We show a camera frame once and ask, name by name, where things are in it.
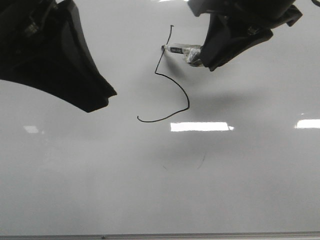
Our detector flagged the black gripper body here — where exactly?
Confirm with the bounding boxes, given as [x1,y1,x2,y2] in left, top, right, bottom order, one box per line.
[0,0,75,50]
[187,0,303,27]

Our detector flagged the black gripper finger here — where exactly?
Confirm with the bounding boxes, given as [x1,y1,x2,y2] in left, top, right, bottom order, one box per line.
[0,2,117,113]
[200,13,273,72]

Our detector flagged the white marker with tape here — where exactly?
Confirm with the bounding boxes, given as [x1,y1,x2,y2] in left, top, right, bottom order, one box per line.
[161,43,204,67]

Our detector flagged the white whiteboard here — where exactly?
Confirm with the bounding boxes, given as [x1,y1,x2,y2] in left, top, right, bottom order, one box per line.
[0,0,320,235]

